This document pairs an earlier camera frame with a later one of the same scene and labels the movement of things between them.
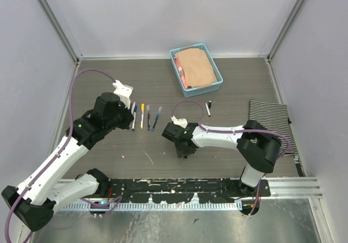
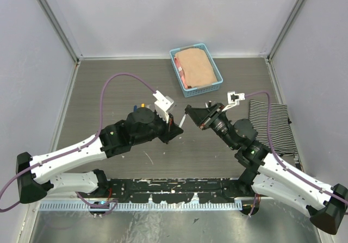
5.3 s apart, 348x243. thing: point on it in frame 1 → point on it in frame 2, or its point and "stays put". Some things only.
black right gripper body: (182, 151) → (213, 116)
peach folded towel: (194, 68) stays put
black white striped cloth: (274, 117) stays put
